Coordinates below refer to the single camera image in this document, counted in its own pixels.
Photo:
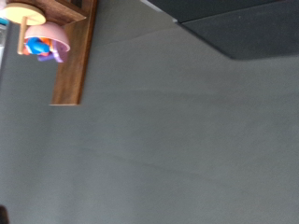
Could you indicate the light wooden round stand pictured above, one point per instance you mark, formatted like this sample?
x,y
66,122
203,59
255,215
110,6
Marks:
x,y
25,14

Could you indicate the brown wooden shelf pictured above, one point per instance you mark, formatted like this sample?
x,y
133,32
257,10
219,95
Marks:
x,y
73,74

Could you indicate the colourful plastic toys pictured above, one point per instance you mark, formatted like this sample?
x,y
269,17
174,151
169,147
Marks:
x,y
39,46

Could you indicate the pink bowl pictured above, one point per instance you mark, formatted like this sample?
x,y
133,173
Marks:
x,y
54,32

